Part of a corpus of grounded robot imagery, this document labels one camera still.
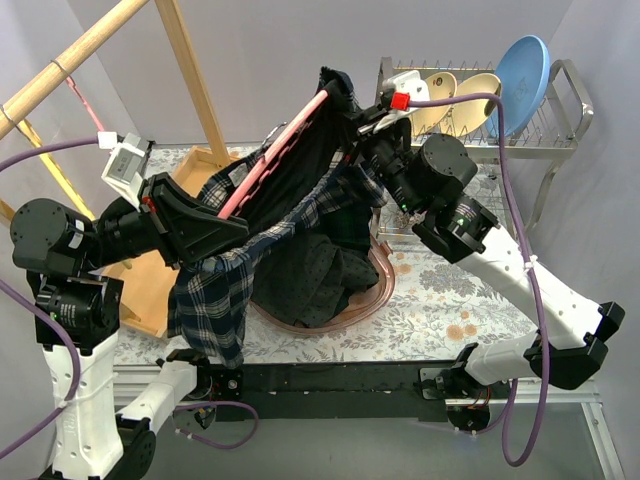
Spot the navy beige plaid skirt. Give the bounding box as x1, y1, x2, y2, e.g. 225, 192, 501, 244
167, 67, 385, 368

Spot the green plaid skirt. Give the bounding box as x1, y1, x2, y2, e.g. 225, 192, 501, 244
319, 203, 372, 255

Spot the pink hanger with plaid skirt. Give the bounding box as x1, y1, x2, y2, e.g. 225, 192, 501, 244
218, 90, 329, 220

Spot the grey dotted skirt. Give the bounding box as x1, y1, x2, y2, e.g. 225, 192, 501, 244
251, 230, 379, 328

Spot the yellow hanger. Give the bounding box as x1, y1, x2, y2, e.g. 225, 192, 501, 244
14, 119, 134, 271

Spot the pink hanger with grey skirt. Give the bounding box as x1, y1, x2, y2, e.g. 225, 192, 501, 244
66, 77, 105, 132

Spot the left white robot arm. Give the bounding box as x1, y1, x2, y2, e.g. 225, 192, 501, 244
10, 174, 249, 479

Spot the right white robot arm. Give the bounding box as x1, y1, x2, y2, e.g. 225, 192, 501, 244
349, 106, 625, 398

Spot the wooden clothes rack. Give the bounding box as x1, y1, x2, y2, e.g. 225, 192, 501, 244
0, 0, 241, 340

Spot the steel dish rack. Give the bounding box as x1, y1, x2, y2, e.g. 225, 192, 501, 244
371, 56, 594, 242

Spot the cream plate left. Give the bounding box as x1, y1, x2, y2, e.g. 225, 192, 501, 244
412, 71, 459, 137

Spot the cream plate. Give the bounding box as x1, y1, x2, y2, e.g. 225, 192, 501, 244
440, 73, 502, 138
412, 71, 459, 137

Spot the cream plate right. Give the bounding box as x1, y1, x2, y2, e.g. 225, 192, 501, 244
440, 73, 502, 138

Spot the pink transparent basin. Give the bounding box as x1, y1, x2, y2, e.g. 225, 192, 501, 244
250, 234, 396, 336

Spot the floral table mat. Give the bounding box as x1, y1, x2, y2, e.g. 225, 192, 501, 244
112, 144, 559, 362

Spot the blue plate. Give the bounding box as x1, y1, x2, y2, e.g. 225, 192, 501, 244
494, 35, 551, 137

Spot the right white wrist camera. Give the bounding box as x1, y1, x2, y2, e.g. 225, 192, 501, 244
374, 70, 430, 132

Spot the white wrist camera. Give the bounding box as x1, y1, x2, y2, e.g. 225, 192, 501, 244
374, 70, 430, 132
98, 132, 153, 210

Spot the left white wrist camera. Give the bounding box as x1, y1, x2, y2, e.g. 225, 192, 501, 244
98, 132, 153, 210

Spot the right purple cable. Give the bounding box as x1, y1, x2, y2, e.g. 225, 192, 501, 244
407, 94, 552, 469

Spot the purple cable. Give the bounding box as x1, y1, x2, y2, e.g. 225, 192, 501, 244
407, 94, 552, 469
0, 137, 260, 461

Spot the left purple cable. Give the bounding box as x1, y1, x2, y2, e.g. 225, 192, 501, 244
0, 137, 260, 461

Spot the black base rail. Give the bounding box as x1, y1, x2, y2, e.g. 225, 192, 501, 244
187, 361, 509, 429

